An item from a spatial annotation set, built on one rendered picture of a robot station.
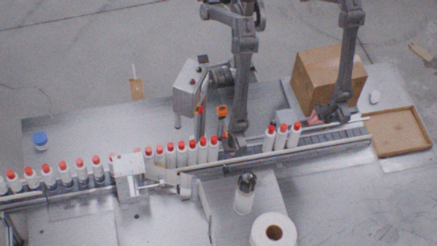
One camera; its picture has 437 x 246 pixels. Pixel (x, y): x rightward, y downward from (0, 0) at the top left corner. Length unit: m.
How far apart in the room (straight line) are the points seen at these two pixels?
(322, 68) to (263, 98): 0.39
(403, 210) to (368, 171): 0.26
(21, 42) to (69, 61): 0.41
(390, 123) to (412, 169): 0.29
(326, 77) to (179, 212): 0.99
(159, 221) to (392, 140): 1.31
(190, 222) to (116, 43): 2.13
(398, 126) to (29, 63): 2.65
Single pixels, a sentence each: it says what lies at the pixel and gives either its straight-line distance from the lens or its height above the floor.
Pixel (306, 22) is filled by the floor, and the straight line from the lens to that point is 4.90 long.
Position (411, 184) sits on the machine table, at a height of 0.83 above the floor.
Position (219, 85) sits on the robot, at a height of 0.38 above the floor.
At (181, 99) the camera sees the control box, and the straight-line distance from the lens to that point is 2.58.
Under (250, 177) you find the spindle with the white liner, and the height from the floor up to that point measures 1.18.
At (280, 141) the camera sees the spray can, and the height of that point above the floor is 0.99.
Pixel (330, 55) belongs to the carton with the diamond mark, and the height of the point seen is 1.12.
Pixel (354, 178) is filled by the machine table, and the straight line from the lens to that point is 3.16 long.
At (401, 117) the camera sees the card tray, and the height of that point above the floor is 0.83.
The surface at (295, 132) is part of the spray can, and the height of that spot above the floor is 1.04.
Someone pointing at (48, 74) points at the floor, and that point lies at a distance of 4.55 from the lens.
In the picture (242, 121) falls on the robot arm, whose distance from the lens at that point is 2.68.
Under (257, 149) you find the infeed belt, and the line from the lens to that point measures 3.09.
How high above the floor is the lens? 3.50
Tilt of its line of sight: 56 degrees down
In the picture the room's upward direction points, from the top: 6 degrees clockwise
